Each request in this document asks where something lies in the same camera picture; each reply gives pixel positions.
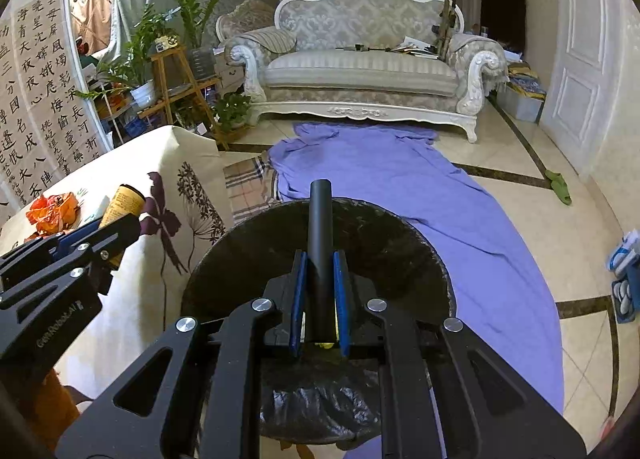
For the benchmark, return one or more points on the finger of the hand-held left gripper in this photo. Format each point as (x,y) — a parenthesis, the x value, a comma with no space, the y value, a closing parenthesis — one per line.
(112,234)
(75,239)

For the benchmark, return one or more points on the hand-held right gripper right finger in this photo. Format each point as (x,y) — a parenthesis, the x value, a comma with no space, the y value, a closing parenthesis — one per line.
(341,299)

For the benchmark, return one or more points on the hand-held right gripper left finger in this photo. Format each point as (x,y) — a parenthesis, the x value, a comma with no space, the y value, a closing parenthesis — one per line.
(298,299)

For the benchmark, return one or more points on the yellow paper tube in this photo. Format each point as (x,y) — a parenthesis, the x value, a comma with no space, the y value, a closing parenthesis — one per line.
(122,201)

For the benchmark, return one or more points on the black tube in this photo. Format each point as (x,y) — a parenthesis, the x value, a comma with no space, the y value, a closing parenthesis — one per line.
(320,239)

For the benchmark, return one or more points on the round bin with black bag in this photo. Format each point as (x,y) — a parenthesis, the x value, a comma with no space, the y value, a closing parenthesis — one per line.
(390,249)

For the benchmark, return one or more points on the orange plastic bag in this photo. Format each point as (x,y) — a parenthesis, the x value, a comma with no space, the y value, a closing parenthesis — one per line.
(52,211)

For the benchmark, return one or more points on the floral cream table cover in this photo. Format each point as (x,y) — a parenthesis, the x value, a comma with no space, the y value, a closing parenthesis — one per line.
(150,154)

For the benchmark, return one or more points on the plaid cloth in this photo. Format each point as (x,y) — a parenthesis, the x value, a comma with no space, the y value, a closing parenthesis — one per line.
(245,184)

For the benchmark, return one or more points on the purple sheet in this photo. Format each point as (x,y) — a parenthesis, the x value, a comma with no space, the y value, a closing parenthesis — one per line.
(425,199)

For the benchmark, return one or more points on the plant in white pot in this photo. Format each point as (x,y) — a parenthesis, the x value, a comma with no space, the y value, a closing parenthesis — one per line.
(143,93)

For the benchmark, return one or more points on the small leafy floor plant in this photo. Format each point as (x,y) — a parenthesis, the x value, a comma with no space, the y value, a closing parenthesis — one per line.
(232,109)

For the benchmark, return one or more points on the wooden plant stand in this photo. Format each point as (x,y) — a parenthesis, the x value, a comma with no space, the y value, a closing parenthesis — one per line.
(170,69)

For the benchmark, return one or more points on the ornate white sofa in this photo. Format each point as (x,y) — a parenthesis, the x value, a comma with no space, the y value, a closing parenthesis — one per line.
(360,69)

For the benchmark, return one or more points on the tall green potted plant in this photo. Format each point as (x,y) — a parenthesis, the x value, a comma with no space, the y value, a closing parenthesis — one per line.
(197,14)

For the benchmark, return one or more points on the striped cushion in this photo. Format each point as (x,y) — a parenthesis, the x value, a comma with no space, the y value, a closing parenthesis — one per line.
(272,40)

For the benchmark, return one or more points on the thin black rod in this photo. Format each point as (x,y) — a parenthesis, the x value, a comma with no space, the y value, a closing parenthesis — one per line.
(360,48)

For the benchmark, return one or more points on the ornate armchair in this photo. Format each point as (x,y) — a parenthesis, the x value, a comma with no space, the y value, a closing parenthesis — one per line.
(245,16)

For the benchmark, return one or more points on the loose papers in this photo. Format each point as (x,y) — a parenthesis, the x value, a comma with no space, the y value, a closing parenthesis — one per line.
(412,49)

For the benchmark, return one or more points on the grey storage box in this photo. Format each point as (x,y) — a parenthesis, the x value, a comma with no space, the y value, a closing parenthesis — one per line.
(520,106)

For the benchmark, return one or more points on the blue patterned slipper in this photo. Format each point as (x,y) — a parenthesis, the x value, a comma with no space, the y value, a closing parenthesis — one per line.
(625,301)

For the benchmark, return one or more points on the blue white shoe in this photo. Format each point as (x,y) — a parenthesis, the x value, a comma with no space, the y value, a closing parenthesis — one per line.
(624,254)

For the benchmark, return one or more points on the blue yellow folded cloth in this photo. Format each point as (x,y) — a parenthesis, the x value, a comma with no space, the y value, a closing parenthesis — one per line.
(525,79)

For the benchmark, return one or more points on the toy rifle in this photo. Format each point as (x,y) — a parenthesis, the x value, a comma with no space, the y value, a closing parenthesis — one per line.
(446,24)

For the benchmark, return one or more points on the white panel door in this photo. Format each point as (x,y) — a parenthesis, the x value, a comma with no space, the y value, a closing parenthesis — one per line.
(580,64)

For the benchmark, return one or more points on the calligraphy wall poster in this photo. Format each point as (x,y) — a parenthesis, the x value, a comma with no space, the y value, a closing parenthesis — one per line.
(45,89)

